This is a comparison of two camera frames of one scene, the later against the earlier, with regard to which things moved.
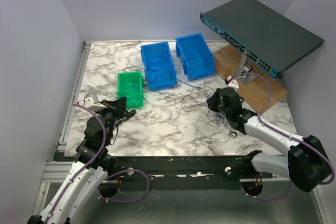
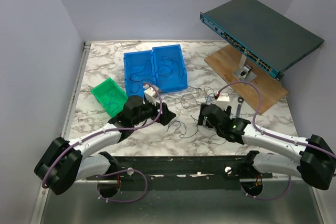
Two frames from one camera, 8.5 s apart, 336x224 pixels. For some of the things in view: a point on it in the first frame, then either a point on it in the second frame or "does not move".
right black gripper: x=211 y=101 → x=201 y=116
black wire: x=111 y=144 → x=174 y=60
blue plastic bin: x=196 y=58 → x=170 y=67
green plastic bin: x=129 y=85 → x=111 y=96
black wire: x=161 y=68 → x=140 y=74
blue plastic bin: x=158 y=64 → x=139 y=69
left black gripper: x=119 y=104 → x=166 y=116
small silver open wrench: x=196 y=88 does not move
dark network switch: x=270 y=39 does not move
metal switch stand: x=245 y=68 does not move
